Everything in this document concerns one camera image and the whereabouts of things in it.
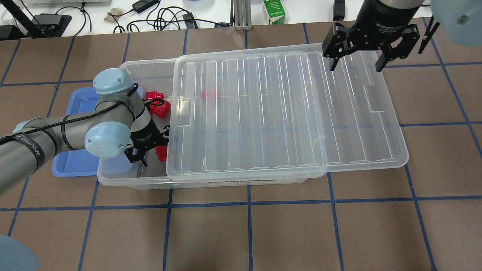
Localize blue plastic tray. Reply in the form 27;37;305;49
51;87;100;177

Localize red block under lid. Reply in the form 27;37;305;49
200;88;218;100

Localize black power adapter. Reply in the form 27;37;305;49
131;0;160;14

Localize clear plastic box lid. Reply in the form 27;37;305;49
166;43;409;183

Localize clear plastic storage box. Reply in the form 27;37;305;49
97;58;328;190

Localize green white carton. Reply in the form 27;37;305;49
262;0;286;25

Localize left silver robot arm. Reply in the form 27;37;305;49
0;67;170;195

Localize red block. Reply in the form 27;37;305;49
200;88;218;100
148;101;171;119
145;91;164;101
155;146;168;162

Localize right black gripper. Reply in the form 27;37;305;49
322;0;420;72

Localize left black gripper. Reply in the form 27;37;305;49
124;120;170;167

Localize aluminium frame post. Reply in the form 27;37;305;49
230;0;252;31

